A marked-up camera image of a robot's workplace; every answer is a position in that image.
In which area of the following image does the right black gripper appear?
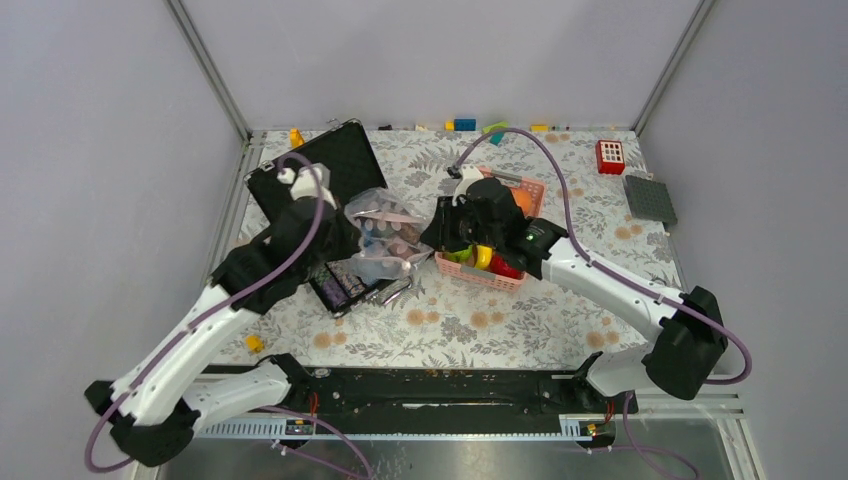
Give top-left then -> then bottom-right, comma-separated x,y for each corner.
419,194 -> 503,253

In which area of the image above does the yellow toy banana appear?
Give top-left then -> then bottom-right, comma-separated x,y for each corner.
474,245 -> 494,271

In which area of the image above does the clear zip top bag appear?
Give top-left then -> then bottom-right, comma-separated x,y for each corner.
344,188 -> 433,282

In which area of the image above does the green bumpy toy fruit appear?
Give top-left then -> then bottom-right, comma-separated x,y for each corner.
443,246 -> 474,264

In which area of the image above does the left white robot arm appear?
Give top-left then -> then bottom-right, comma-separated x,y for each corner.
85,195 -> 355,473

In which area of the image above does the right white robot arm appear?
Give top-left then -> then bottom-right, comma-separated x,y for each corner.
421,177 -> 728,412

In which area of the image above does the orange toy peach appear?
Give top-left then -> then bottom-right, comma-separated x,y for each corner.
511,189 -> 534,217

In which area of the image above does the black poker chip case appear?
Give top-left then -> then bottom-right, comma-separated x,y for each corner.
244,119 -> 390,317

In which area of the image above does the red toy apple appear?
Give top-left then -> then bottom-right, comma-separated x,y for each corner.
488,255 -> 524,280

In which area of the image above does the pink plastic basket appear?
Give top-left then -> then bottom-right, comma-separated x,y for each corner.
435,167 -> 546,293

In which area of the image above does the green teal toy block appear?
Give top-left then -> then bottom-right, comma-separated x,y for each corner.
482,121 -> 509,145

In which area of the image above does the blue toy brick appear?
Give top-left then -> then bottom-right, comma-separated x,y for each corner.
452,118 -> 477,131

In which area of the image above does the yellow toy brick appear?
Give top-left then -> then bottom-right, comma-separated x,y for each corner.
289,128 -> 306,149

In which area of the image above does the floral tablecloth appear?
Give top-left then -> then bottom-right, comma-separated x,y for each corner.
216,131 -> 680,369

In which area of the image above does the small yellow brick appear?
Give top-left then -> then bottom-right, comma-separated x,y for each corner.
245,335 -> 265,354

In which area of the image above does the red toy window block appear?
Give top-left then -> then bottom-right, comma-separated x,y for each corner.
595,140 -> 626,175

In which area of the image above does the grey building baseplate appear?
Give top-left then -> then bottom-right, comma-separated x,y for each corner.
623,175 -> 678,226

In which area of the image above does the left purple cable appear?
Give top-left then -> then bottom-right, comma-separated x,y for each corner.
84,152 -> 327,474

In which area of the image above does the purple cable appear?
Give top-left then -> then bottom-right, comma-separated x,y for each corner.
450,127 -> 754,387
84,152 -> 327,474

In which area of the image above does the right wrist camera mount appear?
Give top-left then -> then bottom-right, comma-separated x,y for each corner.
448,165 -> 485,203

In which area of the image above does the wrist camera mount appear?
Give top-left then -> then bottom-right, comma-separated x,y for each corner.
448,165 -> 485,203
276,163 -> 334,203

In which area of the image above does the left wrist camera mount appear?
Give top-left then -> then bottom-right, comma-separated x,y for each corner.
276,163 -> 334,203

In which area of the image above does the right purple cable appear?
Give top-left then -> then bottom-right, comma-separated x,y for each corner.
450,127 -> 754,387

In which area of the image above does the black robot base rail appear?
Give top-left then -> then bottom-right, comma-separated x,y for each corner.
182,355 -> 641,437

